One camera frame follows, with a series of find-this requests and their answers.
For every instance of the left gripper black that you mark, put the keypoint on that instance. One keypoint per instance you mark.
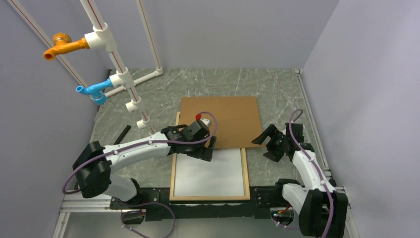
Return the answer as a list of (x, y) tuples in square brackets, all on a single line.
[(207, 154)]

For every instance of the blue plastic faucet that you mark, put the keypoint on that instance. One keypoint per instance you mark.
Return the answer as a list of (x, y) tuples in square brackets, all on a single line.
[(96, 91)]

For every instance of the white pvc pipe stand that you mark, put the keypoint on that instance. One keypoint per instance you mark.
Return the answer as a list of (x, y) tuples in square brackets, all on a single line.
[(101, 37)]

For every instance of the orange plastic faucet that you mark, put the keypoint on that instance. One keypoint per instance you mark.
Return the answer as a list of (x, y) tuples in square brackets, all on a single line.
[(63, 44)]

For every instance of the landscape photo print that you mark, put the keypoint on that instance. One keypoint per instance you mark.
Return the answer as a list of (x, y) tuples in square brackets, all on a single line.
[(210, 172)]

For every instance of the aluminium rail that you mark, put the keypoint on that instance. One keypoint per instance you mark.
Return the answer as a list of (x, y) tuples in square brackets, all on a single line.
[(75, 203)]

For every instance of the wooden picture frame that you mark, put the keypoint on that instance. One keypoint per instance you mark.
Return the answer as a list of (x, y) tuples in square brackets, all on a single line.
[(244, 174)]

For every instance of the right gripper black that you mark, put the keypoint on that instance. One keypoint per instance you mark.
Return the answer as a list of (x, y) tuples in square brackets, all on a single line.
[(272, 153)]

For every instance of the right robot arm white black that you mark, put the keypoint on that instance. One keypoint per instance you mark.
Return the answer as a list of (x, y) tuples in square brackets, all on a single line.
[(321, 209)]

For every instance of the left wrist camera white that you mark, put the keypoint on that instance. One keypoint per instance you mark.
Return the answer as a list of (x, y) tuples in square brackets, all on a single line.
[(206, 121)]

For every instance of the black handled hammer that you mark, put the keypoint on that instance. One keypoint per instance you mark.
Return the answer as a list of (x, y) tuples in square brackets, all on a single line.
[(122, 135)]

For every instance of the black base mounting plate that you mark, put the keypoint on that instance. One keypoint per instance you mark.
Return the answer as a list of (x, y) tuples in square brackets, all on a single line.
[(263, 203)]

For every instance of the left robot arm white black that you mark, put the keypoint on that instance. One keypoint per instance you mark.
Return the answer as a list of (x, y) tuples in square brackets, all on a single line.
[(95, 168)]

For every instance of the brown backing board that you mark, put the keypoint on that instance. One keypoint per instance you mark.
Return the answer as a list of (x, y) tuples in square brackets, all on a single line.
[(238, 118)]

